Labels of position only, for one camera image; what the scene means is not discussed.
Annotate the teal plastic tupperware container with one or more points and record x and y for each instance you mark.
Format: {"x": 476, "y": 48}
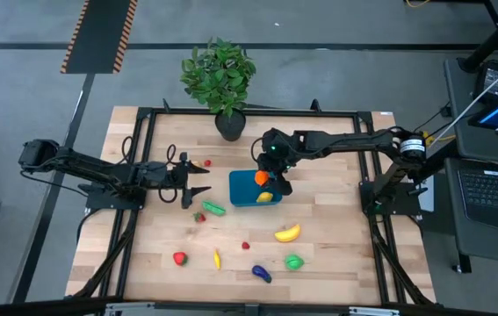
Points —
{"x": 242, "y": 188}

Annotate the beige toy potato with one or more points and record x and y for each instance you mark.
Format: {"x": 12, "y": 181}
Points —
{"x": 196, "y": 163}

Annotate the small black camera box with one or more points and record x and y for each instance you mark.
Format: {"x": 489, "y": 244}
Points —
{"x": 251, "y": 309}

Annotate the black power adapter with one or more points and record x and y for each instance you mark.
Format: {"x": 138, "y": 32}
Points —
{"x": 490, "y": 81}

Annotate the small red toy cherry tomato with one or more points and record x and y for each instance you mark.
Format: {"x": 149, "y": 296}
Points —
{"x": 207, "y": 163}

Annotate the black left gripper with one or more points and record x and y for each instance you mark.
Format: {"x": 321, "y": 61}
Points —
{"x": 156, "y": 174}

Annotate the black laptop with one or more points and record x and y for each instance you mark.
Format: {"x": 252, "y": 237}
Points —
{"x": 494, "y": 188}

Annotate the black floor ramp striped edges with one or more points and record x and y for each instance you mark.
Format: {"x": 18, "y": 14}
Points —
{"x": 99, "y": 35}

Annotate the black stand pole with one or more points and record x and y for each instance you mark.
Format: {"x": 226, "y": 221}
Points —
{"x": 494, "y": 39}

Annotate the red toy tomato green top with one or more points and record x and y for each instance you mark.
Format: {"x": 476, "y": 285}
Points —
{"x": 180, "y": 258}

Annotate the red toy raspberry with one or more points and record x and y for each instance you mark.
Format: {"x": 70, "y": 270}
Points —
{"x": 246, "y": 246}

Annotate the dark grey equipment cart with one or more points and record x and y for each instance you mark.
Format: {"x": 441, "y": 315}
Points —
{"x": 459, "y": 109}

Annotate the silver metal bracket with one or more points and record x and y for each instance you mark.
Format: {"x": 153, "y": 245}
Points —
{"x": 373, "y": 311}

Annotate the purple toy eggplant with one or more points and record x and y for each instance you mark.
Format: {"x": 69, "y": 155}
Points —
{"x": 261, "y": 273}

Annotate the orange toy tangerine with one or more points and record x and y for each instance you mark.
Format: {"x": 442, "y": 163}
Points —
{"x": 261, "y": 177}

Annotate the black metal crossbar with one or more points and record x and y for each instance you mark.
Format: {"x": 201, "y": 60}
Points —
{"x": 33, "y": 307}

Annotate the black aluminium table frame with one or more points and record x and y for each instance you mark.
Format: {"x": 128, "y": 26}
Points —
{"x": 319, "y": 112}

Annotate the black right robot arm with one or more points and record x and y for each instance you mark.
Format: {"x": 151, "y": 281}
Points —
{"x": 354, "y": 140}

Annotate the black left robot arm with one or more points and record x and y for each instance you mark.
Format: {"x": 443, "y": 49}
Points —
{"x": 81, "y": 167}

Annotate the potted green artificial plant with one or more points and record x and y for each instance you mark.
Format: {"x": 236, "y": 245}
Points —
{"x": 220, "y": 79}

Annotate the green toy pea pod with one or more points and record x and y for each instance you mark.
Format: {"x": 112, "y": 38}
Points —
{"x": 213, "y": 208}

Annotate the green toy apple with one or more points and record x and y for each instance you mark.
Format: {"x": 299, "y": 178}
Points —
{"x": 294, "y": 262}

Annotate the yellow toy banana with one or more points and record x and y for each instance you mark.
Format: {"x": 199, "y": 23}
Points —
{"x": 288, "y": 234}

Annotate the small yellow toy chili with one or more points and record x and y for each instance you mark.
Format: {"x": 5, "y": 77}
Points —
{"x": 217, "y": 260}

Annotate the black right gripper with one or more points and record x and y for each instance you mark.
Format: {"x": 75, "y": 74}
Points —
{"x": 281, "y": 151}

